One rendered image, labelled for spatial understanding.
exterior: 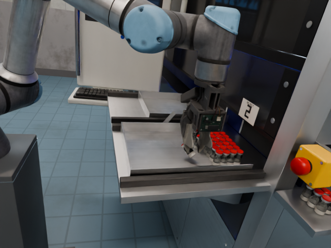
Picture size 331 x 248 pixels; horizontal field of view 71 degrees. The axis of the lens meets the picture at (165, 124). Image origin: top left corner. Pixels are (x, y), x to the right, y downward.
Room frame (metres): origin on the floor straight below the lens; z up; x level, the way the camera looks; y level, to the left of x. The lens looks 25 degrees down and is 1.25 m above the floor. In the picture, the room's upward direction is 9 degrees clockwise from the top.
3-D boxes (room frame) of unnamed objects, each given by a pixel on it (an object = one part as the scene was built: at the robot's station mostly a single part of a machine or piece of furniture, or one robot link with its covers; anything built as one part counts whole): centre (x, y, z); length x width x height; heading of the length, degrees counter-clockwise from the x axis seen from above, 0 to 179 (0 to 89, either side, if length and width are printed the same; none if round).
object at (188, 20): (0.56, 0.02, 1.23); 0.11 x 0.11 x 0.08; 74
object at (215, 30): (0.55, -0.08, 1.23); 0.09 x 0.08 x 0.11; 74
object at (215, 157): (0.65, -0.14, 0.91); 0.18 x 0.02 x 0.05; 18
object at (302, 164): (0.45, -0.31, 1.00); 0.04 x 0.04 x 0.04; 19
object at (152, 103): (0.99, -0.05, 0.90); 0.34 x 0.26 x 0.04; 109
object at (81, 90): (1.22, 0.31, 0.82); 0.40 x 0.14 x 0.02; 102
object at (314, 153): (0.47, -0.36, 1.00); 0.08 x 0.07 x 0.07; 109
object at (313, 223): (0.46, -0.40, 0.87); 0.14 x 0.13 x 0.02; 109
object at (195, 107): (0.55, -0.09, 1.07); 0.09 x 0.08 x 0.12; 16
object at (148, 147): (0.63, -0.06, 0.90); 0.34 x 0.26 x 0.04; 108
